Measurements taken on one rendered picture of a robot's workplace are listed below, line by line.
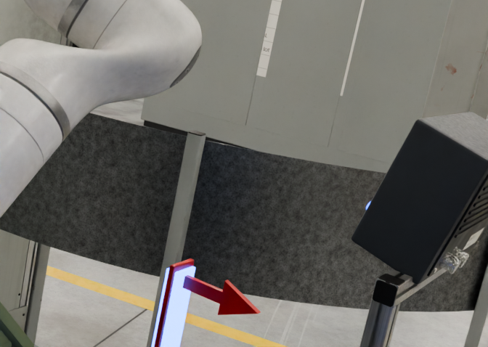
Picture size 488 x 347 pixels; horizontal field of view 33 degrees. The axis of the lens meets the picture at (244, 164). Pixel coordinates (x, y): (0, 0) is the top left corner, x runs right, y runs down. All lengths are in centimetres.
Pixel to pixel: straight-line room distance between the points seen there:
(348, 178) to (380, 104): 423
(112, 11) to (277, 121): 572
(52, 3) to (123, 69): 12
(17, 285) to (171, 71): 186
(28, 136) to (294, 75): 577
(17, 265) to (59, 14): 180
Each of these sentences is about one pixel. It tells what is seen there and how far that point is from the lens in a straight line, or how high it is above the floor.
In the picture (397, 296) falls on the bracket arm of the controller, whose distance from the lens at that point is 107.
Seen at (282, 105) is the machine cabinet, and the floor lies 46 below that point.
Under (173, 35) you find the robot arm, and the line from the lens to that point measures 97.
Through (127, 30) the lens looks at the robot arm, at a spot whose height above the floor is 130.
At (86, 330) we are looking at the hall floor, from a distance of 322.
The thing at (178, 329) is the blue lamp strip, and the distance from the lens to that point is 58.
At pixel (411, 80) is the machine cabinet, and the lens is 642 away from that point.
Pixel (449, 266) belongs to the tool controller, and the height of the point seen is 107.
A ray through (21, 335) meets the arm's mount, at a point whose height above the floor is 98.
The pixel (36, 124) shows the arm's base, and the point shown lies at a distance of 89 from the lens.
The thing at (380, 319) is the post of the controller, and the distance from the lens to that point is 107.
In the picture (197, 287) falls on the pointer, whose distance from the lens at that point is 55.
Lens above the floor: 138
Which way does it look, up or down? 12 degrees down
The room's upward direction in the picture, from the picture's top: 12 degrees clockwise
